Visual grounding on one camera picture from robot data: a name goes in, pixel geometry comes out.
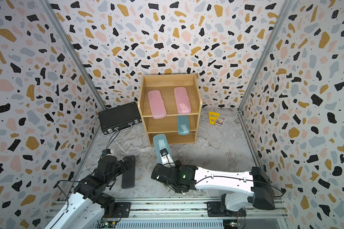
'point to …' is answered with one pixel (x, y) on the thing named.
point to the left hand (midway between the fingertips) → (127, 161)
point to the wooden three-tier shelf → (170, 105)
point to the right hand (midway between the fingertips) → (165, 168)
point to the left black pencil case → (128, 181)
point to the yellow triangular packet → (213, 116)
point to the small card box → (220, 121)
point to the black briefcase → (119, 118)
